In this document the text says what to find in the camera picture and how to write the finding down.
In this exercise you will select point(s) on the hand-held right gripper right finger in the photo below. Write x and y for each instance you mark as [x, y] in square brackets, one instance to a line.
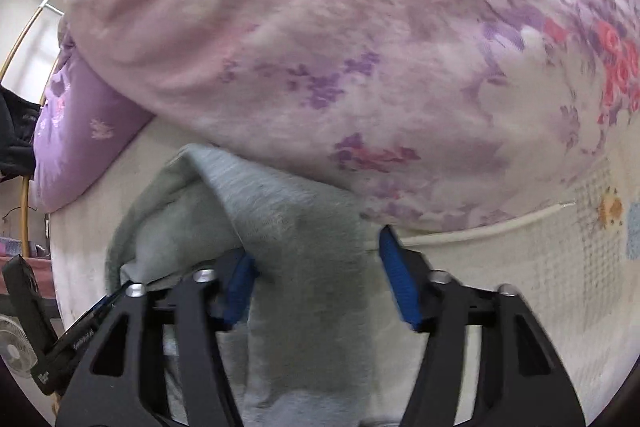
[397, 279]

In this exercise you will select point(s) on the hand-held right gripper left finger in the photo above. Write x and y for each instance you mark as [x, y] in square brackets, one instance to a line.
[239, 292]

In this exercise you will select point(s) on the grey sweatshirt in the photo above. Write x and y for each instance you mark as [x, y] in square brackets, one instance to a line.
[300, 257]

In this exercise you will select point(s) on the white electric fan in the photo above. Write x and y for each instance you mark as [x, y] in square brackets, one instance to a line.
[14, 347]

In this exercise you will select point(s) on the yellow hoop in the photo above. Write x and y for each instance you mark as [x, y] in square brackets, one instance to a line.
[24, 217]

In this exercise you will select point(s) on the black cloth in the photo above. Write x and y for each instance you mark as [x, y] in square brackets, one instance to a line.
[15, 132]

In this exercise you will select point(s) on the purple quilt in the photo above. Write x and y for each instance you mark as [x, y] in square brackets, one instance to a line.
[85, 132]

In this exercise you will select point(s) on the pink floral quilt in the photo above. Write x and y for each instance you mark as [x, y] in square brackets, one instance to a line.
[300, 32]

